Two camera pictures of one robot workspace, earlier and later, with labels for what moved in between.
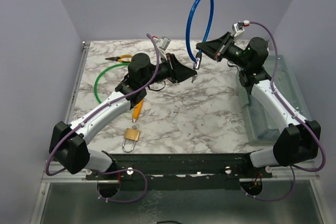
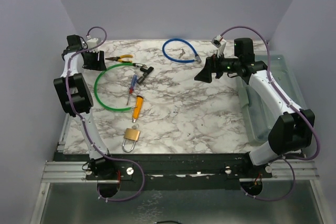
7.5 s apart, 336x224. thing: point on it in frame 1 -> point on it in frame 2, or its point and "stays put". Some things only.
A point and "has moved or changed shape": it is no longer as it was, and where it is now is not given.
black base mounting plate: (181, 171) stays put
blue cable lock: (197, 61) has moved or changed shape
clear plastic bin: (260, 128) stays put
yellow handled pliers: (119, 59) stays put
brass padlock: (132, 134) stays put
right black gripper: (216, 49) -> (212, 65)
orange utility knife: (137, 109) stays put
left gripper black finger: (181, 72) -> (101, 66)
